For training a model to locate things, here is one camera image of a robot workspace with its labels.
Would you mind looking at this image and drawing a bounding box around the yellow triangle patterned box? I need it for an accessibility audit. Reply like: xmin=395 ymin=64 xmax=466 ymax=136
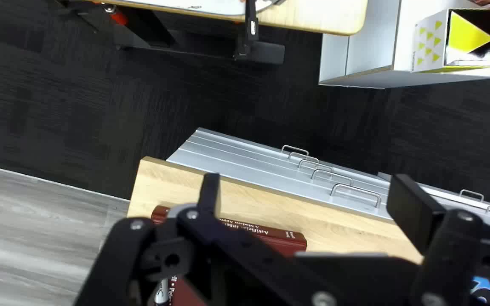
xmin=412 ymin=8 xmax=490 ymax=73

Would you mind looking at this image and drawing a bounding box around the white open shelf box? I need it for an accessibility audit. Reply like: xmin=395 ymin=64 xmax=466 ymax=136
xmin=318 ymin=0 xmax=490 ymax=88

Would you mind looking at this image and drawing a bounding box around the dark red hardcover book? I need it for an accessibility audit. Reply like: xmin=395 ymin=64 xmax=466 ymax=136
xmin=168 ymin=217 xmax=308 ymax=306

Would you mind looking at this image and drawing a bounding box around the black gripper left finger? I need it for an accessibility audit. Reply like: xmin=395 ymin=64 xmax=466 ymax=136
xmin=197 ymin=173 xmax=221 ymax=216

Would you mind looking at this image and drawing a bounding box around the wooden top white cabinet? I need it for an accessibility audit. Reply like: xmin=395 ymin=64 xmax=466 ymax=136
xmin=126 ymin=126 xmax=490 ymax=265

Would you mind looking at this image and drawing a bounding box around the black camera stand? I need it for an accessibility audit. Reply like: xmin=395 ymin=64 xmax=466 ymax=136
xmin=233 ymin=0 xmax=286 ymax=64

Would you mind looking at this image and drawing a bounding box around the light wooden side table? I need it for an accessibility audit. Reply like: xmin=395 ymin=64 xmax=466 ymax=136
xmin=88 ymin=0 xmax=369 ymax=36

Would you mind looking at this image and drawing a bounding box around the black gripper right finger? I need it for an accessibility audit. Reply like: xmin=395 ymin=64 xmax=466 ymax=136
xmin=386 ymin=173 xmax=446 ymax=253

